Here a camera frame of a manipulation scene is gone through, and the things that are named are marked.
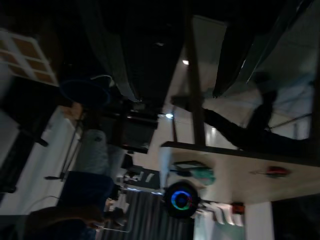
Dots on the blue plush toy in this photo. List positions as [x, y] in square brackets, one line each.
[204, 176]

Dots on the person in blue shirt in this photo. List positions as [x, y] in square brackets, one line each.
[92, 152]

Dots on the large black case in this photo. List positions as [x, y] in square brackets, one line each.
[25, 107]

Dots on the small black white tray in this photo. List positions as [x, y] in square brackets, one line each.
[187, 165]

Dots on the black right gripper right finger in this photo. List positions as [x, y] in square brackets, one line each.
[240, 45]

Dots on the white grid shelf cork panels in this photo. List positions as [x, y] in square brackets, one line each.
[27, 60]

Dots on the keys with red fob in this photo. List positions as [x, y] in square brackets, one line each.
[275, 171]

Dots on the blue bucket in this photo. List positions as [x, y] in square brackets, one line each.
[85, 93]

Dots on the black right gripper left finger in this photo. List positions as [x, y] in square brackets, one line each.
[140, 50]

